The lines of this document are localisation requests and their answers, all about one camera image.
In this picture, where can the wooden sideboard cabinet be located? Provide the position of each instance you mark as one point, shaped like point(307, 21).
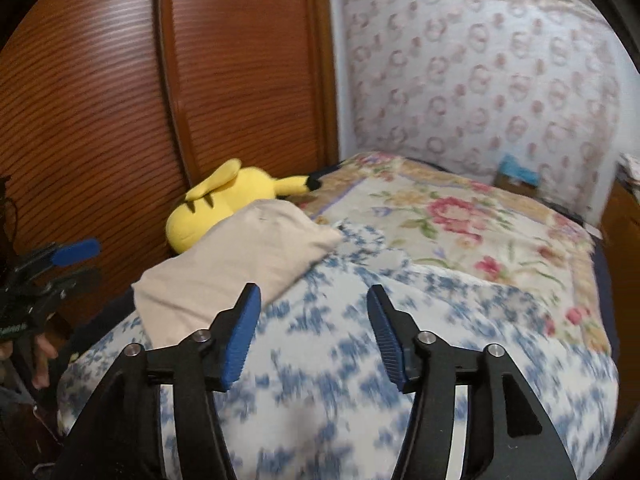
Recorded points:
point(622, 225)

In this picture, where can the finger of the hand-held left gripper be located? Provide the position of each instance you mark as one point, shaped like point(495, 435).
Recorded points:
point(75, 281)
point(75, 252)

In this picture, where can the person's left hand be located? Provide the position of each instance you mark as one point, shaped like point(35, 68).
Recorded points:
point(42, 355)

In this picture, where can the yellow floral blanket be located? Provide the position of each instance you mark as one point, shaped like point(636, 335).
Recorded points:
point(450, 220)

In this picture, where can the blue floral white quilt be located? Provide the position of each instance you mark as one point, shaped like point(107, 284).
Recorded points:
point(325, 385)

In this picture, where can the yellow plush toy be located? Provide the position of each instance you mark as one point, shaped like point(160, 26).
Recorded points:
point(200, 215)

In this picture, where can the dark blue bed sheet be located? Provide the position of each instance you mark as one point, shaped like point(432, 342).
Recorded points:
point(602, 270)

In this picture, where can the beige printed t-shirt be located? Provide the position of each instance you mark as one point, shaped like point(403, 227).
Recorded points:
point(225, 260)

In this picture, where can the folded floral cloth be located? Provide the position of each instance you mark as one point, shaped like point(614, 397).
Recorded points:
point(630, 166)

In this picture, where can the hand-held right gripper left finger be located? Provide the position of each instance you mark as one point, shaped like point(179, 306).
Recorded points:
point(240, 340)

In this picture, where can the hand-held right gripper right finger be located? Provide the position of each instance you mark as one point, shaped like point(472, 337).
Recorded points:
point(390, 340)

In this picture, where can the wooden louvred wardrobe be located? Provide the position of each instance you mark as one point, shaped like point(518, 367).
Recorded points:
point(225, 85)

